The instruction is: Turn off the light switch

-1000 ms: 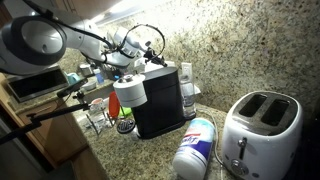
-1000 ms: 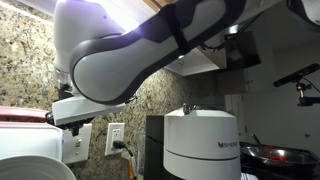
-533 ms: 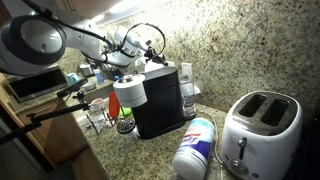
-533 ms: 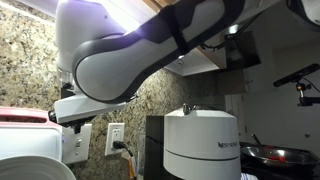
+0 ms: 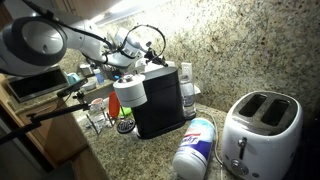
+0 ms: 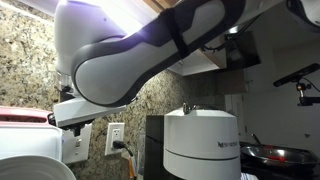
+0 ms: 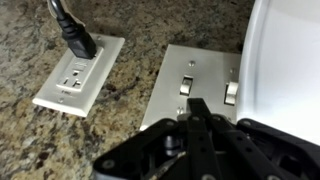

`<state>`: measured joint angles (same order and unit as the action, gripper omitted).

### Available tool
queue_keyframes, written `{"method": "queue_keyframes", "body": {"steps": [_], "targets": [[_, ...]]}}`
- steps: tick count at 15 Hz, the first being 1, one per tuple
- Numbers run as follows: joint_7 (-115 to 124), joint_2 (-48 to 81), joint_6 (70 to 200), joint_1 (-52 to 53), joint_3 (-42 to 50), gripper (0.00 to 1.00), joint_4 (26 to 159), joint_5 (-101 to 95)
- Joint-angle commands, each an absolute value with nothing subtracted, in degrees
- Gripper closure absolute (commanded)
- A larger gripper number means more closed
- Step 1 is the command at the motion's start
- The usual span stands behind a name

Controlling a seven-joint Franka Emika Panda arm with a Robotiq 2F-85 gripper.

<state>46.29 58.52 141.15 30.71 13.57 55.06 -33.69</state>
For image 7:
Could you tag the white switch toggle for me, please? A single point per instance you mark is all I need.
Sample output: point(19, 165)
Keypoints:
point(231, 93)
point(186, 87)

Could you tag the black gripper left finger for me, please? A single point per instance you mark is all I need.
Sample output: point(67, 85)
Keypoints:
point(196, 150)

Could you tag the white wall outlet plate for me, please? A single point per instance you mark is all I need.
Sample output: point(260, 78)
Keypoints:
point(76, 100)

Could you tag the white double switch wall plate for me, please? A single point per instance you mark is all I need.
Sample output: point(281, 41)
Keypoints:
point(206, 66)

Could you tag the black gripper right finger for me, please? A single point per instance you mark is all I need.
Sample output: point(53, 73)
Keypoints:
point(253, 156)

